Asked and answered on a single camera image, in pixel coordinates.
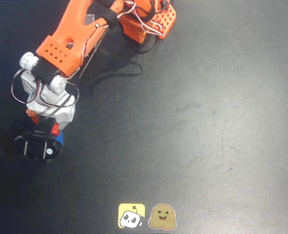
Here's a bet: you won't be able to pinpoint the dark wrist cable loop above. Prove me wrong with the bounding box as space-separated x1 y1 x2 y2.
11 68 80 109

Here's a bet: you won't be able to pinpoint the smiling hugging face sticker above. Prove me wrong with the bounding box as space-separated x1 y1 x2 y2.
148 203 177 230

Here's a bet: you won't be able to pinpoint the black table mat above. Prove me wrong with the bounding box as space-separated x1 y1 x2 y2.
0 0 288 234

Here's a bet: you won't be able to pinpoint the black cable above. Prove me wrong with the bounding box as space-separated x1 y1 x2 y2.
86 36 159 97

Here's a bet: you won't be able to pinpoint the yellow robot face sticker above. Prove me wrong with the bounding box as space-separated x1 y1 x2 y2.
118 203 146 229

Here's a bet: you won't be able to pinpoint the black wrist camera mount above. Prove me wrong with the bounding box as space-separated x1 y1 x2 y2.
13 118 63 163

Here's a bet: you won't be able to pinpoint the white red servo wires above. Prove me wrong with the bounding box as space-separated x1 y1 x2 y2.
116 0 165 37

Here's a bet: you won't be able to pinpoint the blue cube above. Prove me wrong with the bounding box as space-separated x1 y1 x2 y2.
56 131 64 148

